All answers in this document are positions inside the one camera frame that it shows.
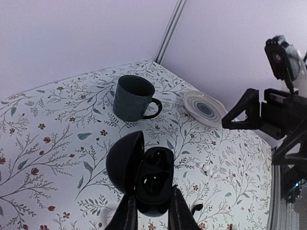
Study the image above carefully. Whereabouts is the white earbud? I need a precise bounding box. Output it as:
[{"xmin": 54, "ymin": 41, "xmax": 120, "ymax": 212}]
[
  {"xmin": 206, "ymin": 170, "xmax": 217, "ymax": 178},
  {"xmin": 196, "ymin": 163, "xmax": 209, "ymax": 172}
]

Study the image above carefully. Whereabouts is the front aluminium rail base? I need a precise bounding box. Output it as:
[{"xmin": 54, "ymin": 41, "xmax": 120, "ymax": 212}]
[{"xmin": 267, "ymin": 165, "xmax": 307, "ymax": 230}]

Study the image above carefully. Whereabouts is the floral patterned table mat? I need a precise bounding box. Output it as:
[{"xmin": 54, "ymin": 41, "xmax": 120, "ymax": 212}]
[{"xmin": 0, "ymin": 61, "xmax": 272, "ymax": 230}]

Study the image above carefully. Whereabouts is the right aluminium frame post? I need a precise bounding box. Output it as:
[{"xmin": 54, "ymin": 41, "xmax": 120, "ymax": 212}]
[{"xmin": 154, "ymin": 0, "xmax": 187, "ymax": 64}]

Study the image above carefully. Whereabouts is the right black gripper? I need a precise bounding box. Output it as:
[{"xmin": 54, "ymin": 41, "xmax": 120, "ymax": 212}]
[{"xmin": 221, "ymin": 88, "xmax": 307, "ymax": 165}]

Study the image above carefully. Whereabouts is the striped ceramic saucer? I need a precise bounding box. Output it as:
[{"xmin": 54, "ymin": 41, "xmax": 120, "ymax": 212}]
[{"xmin": 183, "ymin": 90, "xmax": 227, "ymax": 127}]

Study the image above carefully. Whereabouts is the black earbud charging case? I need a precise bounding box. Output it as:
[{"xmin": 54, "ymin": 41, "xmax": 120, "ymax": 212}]
[{"xmin": 106, "ymin": 130, "xmax": 174, "ymax": 217}]

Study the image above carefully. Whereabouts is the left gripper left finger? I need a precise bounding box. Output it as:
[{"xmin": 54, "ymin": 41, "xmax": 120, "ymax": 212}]
[{"xmin": 105, "ymin": 194, "xmax": 138, "ymax": 230}]

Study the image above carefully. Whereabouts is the dark grey mug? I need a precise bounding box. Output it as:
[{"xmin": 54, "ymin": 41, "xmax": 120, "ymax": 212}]
[{"xmin": 113, "ymin": 75, "xmax": 163, "ymax": 122}]

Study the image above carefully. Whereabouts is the open white charging case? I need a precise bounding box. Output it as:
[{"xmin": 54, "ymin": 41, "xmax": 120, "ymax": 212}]
[{"xmin": 106, "ymin": 209, "xmax": 116, "ymax": 224}]

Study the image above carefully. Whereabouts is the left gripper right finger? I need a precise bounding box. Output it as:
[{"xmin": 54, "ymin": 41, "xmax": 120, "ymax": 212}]
[{"xmin": 168, "ymin": 186, "xmax": 199, "ymax": 230}]

